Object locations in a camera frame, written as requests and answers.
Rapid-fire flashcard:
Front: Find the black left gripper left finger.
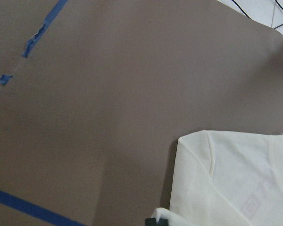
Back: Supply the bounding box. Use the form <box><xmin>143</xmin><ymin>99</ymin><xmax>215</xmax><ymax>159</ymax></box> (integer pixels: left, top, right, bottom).
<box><xmin>145</xmin><ymin>218</ymin><xmax>157</xmax><ymax>226</ymax></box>

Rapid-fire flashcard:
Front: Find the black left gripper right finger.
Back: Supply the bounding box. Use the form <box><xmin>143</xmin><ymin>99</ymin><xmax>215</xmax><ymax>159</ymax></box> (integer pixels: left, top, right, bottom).
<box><xmin>157</xmin><ymin>218</ymin><xmax>167</xmax><ymax>226</ymax></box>

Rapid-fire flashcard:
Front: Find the white long-sleeve shirt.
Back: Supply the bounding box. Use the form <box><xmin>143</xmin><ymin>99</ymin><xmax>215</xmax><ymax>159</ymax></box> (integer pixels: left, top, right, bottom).
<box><xmin>152</xmin><ymin>130</ymin><xmax>283</xmax><ymax>226</ymax></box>

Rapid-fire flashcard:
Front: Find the blue tape line crosswise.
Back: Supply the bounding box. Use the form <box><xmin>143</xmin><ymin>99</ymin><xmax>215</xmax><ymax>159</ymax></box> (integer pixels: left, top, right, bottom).
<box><xmin>0</xmin><ymin>190</ymin><xmax>83</xmax><ymax>226</ymax></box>

